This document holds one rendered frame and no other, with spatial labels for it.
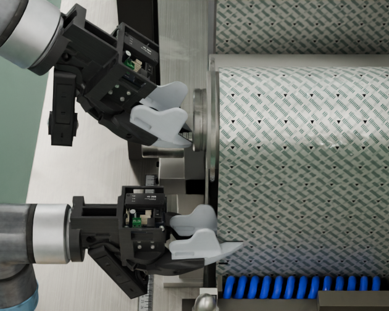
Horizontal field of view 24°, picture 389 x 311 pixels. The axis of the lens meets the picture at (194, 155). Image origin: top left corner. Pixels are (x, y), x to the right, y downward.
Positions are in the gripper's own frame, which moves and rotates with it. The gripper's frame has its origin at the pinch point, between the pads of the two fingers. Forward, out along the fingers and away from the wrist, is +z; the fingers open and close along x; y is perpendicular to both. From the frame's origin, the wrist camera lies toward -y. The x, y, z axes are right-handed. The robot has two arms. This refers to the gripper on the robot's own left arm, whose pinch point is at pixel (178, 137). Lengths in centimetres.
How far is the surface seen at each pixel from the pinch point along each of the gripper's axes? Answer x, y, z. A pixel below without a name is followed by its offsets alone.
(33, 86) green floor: 149, -128, 40
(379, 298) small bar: -9.7, 1.7, 31.4
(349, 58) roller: 14.9, 14.0, 17.1
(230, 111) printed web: -2.3, 8.7, 0.5
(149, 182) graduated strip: 23.5, -29.3, 17.4
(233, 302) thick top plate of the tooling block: -9.0, -11.4, 18.6
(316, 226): -4.7, 2.7, 19.9
